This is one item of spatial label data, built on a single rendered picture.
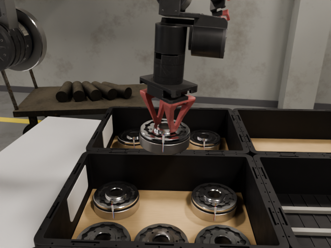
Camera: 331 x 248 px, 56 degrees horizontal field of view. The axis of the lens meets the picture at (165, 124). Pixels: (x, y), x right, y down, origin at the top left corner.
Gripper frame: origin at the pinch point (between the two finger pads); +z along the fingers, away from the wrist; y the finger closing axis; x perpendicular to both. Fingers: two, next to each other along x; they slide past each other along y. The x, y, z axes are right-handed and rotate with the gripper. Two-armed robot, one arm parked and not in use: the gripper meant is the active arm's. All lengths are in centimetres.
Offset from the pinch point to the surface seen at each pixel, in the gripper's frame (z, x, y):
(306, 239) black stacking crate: 19.1, -15.1, -27.2
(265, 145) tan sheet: 19.4, -43.6, 0.4
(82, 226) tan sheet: 21.4, 16.9, 5.4
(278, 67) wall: 55, -279, 128
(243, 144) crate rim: 9.7, -22.2, -4.9
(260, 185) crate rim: 9.5, -10.6, -17.5
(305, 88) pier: 67, -271, 90
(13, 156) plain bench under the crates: 37, 13, 70
